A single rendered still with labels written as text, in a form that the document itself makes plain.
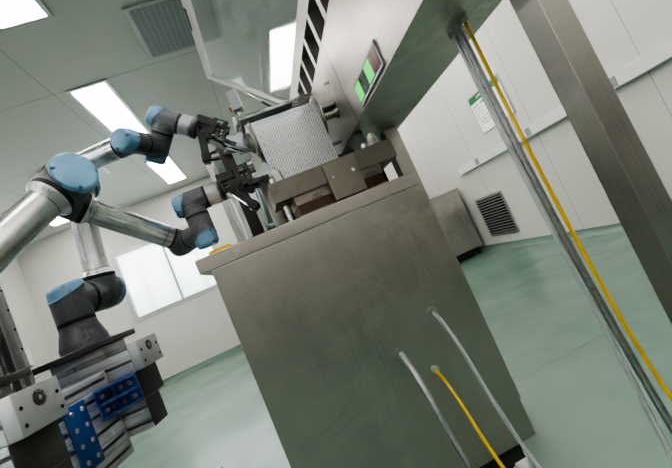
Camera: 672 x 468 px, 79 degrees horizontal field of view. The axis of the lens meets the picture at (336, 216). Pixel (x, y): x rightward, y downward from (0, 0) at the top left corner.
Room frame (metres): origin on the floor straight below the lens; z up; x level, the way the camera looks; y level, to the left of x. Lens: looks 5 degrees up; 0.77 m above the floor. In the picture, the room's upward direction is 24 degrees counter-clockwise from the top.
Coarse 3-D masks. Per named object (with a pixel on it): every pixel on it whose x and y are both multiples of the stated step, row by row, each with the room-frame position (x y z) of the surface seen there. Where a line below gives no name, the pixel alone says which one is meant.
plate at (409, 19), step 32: (352, 0) 1.00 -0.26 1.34; (384, 0) 0.86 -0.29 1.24; (416, 0) 0.76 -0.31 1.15; (448, 0) 0.78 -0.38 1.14; (480, 0) 0.84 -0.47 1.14; (352, 32) 1.08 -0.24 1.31; (384, 32) 0.92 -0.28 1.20; (416, 32) 0.86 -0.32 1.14; (448, 32) 0.94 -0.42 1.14; (320, 64) 1.44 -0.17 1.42; (352, 64) 1.17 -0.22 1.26; (416, 64) 1.05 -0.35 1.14; (448, 64) 1.16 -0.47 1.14; (320, 96) 1.61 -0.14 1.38; (352, 96) 1.28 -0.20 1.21; (384, 96) 1.19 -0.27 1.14; (416, 96) 1.33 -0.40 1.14; (352, 128) 1.41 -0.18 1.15; (384, 128) 1.57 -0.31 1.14
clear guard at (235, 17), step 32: (192, 0) 1.63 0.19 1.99; (224, 0) 1.57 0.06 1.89; (256, 0) 1.51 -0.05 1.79; (288, 0) 1.46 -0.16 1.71; (224, 32) 1.80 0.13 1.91; (256, 32) 1.72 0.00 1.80; (288, 32) 1.65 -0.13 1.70; (224, 64) 2.10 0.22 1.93; (256, 64) 2.00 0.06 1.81; (288, 64) 1.90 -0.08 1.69; (288, 96) 2.24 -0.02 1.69
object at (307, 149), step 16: (320, 128) 1.41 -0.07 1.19; (272, 144) 1.37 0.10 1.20; (288, 144) 1.38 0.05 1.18; (304, 144) 1.39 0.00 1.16; (320, 144) 1.40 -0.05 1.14; (272, 160) 1.37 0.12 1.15; (288, 160) 1.38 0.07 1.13; (304, 160) 1.39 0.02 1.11; (320, 160) 1.40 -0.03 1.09; (288, 176) 1.37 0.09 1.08
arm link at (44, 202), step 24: (48, 168) 0.98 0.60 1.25; (72, 168) 1.01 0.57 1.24; (96, 168) 1.06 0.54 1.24; (48, 192) 0.97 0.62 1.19; (72, 192) 1.01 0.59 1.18; (0, 216) 0.92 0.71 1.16; (24, 216) 0.93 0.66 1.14; (48, 216) 0.97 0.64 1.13; (0, 240) 0.88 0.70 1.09; (24, 240) 0.92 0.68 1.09; (0, 264) 0.88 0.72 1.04
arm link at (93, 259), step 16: (96, 192) 1.53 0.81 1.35; (80, 224) 1.46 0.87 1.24; (80, 240) 1.46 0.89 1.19; (96, 240) 1.48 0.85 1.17; (80, 256) 1.47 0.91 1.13; (96, 256) 1.47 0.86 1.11; (96, 272) 1.46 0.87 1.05; (112, 272) 1.50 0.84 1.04; (112, 288) 1.49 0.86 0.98; (112, 304) 1.50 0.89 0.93
